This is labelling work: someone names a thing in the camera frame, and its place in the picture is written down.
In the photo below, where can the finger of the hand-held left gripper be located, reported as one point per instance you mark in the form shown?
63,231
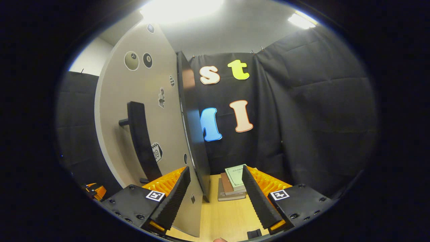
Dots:
97,191

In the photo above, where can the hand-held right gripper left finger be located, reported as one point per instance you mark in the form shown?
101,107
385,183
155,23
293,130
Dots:
174,198

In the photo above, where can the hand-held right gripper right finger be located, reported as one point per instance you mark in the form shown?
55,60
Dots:
257,201

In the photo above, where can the grey cabinet door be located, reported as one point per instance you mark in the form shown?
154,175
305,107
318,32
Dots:
147,87

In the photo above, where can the grey book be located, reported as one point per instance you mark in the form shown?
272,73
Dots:
228,197

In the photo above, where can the brown book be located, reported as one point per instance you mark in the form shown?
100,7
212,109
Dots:
228,186

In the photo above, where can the green book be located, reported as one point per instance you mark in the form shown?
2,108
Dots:
235,176

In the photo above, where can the black backdrop cloth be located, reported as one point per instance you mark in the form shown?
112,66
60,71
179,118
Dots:
319,111

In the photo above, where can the narrow ceiling light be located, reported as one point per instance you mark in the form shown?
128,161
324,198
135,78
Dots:
301,21

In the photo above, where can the large ceiling light panel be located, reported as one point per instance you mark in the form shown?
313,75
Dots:
183,8

